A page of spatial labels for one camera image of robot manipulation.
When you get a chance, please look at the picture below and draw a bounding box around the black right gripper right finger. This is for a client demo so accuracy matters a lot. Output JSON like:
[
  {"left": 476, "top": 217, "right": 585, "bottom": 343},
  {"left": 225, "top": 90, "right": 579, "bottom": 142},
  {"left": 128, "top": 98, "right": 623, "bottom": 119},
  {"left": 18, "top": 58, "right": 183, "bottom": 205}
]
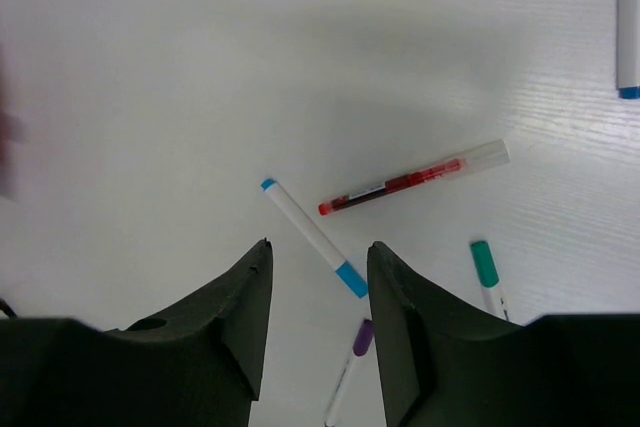
[{"left": 367, "top": 242, "right": 639, "bottom": 426}]

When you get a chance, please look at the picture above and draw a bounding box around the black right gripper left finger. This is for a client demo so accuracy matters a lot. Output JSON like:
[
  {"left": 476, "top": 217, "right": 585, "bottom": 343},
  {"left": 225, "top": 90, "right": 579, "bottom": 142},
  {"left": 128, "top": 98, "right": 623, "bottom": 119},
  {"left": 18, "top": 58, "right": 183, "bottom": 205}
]
[{"left": 1, "top": 240, "right": 273, "bottom": 426}]

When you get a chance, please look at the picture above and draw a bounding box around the purple cap white marker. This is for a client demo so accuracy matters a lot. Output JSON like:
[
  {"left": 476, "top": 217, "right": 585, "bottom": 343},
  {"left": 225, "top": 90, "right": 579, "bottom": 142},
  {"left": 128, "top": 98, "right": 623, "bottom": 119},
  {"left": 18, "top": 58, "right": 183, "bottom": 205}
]
[{"left": 323, "top": 318, "right": 374, "bottom": 427}]

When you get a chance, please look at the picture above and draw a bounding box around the teal cap white marker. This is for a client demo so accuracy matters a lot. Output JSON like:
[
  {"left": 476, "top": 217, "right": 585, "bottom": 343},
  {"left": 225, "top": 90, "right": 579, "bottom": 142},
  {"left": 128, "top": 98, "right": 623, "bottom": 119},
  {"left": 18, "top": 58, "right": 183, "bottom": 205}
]
[{"left": 470, "top": 240, "right": 510, "bottom": 322}]

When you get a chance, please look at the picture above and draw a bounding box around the light blue cap marker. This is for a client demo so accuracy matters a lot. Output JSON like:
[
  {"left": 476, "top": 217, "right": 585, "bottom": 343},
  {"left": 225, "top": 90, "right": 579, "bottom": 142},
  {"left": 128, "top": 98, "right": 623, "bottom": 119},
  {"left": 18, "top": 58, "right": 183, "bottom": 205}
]
[{"left": 261, "top": 178, "right": 368, "bottom": 299}]

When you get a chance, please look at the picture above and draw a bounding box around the blue cap white marker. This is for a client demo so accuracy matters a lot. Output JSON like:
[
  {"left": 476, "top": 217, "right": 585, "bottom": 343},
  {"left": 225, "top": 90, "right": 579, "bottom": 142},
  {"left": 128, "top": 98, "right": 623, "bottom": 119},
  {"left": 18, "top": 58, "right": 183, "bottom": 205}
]
[{"left": 616, "top": 0, "right": 639, "bottom": 100}]

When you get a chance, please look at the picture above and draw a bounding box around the red gel pen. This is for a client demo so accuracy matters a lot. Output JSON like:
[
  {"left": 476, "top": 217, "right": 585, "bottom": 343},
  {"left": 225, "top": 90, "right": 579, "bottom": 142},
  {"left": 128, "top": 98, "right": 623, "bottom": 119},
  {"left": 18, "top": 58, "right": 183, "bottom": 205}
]
[{"left": 318, "top": 140, "right": 510, "bottom": 216}]

